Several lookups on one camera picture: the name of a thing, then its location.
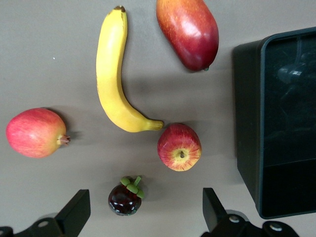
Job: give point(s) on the dark purple mangosteen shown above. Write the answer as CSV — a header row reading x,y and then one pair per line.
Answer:
x,y
123,201

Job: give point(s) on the yellow banana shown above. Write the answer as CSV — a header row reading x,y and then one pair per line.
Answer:
x,y
111,74

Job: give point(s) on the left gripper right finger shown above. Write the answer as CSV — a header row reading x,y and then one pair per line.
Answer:
x,y
214,212

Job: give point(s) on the red yellow apple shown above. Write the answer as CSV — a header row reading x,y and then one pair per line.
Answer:
x,y
179,145

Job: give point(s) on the black plastic box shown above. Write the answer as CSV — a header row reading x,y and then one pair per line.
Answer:
x,y
249,98

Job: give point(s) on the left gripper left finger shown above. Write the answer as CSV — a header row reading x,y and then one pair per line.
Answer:
x,y
74,214

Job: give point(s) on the red yellow mango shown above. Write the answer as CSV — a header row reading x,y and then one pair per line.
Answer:
x,y
187,32

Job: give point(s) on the pink red pomegranate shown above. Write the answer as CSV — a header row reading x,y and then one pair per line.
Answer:
x,y
34,133

